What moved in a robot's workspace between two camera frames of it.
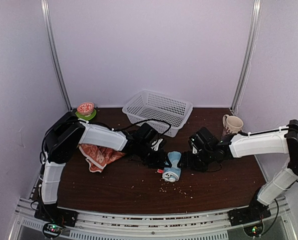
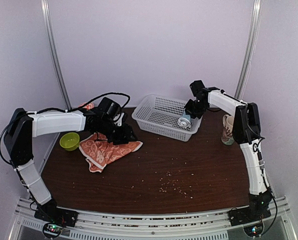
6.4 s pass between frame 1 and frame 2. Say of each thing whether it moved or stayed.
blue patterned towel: moved
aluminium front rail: stayed
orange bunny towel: stayed
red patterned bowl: stayed
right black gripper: moved
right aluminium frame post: stayed
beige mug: stayed
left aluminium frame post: stayed
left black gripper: moved
